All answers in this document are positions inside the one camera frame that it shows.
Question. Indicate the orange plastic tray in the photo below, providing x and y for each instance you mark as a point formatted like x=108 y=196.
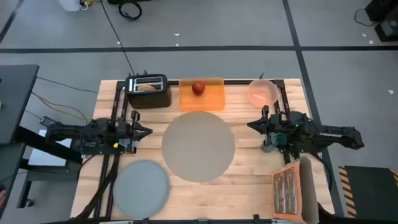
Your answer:
x=205 y=101

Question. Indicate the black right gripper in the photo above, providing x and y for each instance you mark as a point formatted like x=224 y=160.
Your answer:
x=278 y=124

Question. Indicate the black aluminium table frame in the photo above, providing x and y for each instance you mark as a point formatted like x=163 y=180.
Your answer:
x=236 y=82

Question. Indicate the round grey placemat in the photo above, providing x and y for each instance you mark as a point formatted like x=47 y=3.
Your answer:
x=199 y=146

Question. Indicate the blue-grey round plate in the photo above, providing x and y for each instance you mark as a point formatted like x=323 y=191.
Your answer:
x=141 y=189

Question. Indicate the toasted bagel half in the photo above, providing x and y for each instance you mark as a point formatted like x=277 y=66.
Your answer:
x=146 y=88

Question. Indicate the pink translucent bowl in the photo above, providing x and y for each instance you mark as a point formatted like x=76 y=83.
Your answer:
x=262 y=93

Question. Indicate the black two-slot toaster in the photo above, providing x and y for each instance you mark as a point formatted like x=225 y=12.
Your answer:
x=149 y=99

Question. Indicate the white plastic container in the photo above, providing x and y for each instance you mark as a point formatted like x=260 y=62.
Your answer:
x=70 y=4

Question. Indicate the black equipment case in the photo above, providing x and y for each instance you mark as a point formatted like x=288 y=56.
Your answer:
x=387 y=21

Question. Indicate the dark grey spoon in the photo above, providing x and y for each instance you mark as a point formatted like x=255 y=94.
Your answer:
x=260 y=76

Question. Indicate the orange cereal box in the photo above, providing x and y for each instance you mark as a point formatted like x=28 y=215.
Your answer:
x=286 y=193

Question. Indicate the black desk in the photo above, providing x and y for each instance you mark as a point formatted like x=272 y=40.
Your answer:
x=17 y=99

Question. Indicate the black yellow-striped floor mat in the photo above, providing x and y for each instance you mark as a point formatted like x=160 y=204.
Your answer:
x=373 y=189

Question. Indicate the red apple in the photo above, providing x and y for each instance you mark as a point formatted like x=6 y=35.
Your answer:
x=198 y=88

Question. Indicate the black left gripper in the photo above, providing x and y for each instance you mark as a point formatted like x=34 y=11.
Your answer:
x=126 y=130

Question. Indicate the black table edge clamp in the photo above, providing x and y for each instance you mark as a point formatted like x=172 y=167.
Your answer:
x=256 y=217

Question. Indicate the white sheet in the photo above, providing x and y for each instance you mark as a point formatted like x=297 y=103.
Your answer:
x=46 y=157

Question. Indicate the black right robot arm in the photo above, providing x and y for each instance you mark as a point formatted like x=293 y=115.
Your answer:
x=335 y=137

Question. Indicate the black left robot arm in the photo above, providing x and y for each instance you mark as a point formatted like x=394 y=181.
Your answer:
x=77 y=132

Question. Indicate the grey cup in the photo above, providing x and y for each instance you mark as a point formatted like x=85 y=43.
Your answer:
x=268 y=147

